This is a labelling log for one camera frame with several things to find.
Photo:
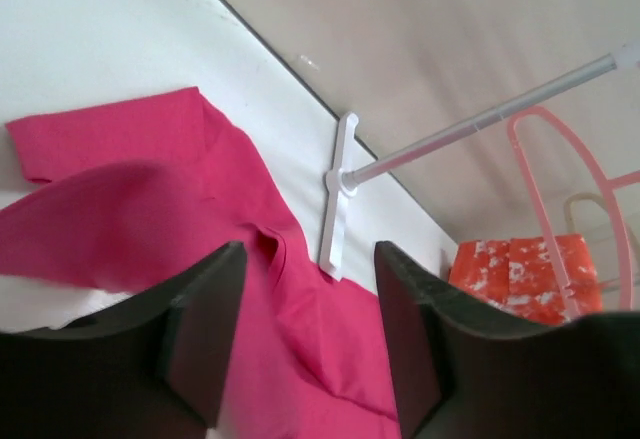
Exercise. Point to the white clothes rack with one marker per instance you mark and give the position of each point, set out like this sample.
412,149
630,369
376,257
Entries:
342,181

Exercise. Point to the orange floral garment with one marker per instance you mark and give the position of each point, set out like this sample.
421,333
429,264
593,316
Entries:
516,276

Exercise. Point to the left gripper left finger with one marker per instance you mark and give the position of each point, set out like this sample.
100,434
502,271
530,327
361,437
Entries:
151,366

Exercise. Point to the pink plastic hanger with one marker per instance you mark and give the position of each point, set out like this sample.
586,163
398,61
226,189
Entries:
594,186

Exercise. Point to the magenta pink trousers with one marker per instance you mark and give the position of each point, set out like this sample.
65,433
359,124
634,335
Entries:
134,193

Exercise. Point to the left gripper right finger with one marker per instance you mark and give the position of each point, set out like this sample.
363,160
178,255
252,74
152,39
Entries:
462,368

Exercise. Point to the beige wooden hanger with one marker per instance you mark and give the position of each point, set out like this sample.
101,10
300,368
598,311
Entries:
586,213

